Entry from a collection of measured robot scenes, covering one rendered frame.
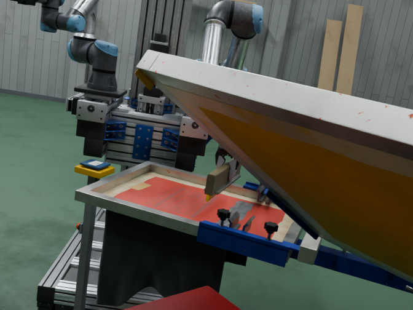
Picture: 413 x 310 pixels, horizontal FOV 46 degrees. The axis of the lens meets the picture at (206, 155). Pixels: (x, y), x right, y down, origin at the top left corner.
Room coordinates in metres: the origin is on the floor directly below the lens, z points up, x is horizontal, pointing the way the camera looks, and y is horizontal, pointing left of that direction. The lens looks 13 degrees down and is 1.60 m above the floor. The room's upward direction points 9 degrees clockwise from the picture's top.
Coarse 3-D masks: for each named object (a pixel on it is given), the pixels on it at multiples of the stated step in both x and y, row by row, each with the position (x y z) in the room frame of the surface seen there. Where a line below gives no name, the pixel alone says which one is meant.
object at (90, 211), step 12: (84, 168) 2.05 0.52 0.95; (108, 168) 2.11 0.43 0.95; (96, 180) 2.09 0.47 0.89; (84, 216) 2.09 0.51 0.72; (84, 228) 2.08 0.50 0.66; (84, 240) 2.08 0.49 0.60; (84, 252) 2.08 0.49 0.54; (84, 264) 2.08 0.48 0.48; (84, 276) 2.08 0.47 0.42; (84, 288) 2.09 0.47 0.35; (84, 300) 2.10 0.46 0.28
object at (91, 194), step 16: (112, 176) 1.89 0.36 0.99; (128, 176) 1.96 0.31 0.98; (176, 176) 2.13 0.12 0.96; (192, 176) 2.10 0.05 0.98; (80, 192) 1.65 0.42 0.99; (96, 192) 1.73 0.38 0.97; (240, 192) 2.04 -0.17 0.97; (256, 192) 2.01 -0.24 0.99; (112, 208) 1.61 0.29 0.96; (128, 208) 1.59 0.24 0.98; (144, 208) 1.59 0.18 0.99; (160, 224) 1.55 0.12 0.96; (176, 224) 1.54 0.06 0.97; (192, 224) 1.52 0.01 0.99; (288, 240) 1.52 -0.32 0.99; (288, 256) 1.42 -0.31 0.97
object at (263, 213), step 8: (152, 184) 1.98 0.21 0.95; (160, 184) 2.00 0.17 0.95; (168, 184) 2.02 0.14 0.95; (176, 184) 2.04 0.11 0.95; (160, 192) 1.90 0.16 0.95; (200, 192) 1.98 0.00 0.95; (224, 200) 1.93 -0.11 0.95; (232, 200) 1.95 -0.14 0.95; (240, 200) 1.97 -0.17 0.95; (216, 208) 1.82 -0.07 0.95; (224, 208) 1.83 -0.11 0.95; (256, 208) 1.90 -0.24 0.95; (264, 208) 1.91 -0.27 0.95; (272, 208) 1.93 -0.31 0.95; (248, 216) 1.79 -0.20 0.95; (256, 216) 1.80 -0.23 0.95; (264, 216) 1.82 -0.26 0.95; (272, 216) 1.83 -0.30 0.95; (280, 216) 1.85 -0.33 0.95
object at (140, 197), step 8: (128, 192) 1.83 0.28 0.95; (136, 192) 1.85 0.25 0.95; (144, 192) 1.86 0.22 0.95; (152, 192) 1.88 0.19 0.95; (128, 200) 1.74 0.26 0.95; (136, 200) 1.76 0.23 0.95; (144, 200) 1.77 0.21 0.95; (152, 208) 1.70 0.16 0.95; (208, 208) 1.80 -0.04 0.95; (184, 216) 1.67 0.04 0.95; (200, 216) 1.70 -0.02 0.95; (208, 216) 1.71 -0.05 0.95; (216, 216) 1.73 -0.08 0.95; (256, 224) 1.71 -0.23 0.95; (256, 232) 1.63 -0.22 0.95; (264, 232) 1.64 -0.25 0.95
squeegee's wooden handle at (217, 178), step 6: (228, 162) 1.84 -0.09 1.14; (222, 168) 1.74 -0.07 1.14; (228, 168) 1.77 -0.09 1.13; (240, 168) 1.96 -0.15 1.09; (210, 174) 1.63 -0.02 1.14; (216, 174) 1.65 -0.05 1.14; (222, 174) 1.71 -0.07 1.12; (228, 174) 1.79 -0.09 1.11; (210, 180) 1.63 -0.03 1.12; (216, 180) 1.65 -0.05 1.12; (222, 180) 1.73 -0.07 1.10; (228, 180) 1.80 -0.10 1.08; (210, 186) 1.63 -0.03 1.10; (216, 186) 1.66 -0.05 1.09; (210, 192) 1.63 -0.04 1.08
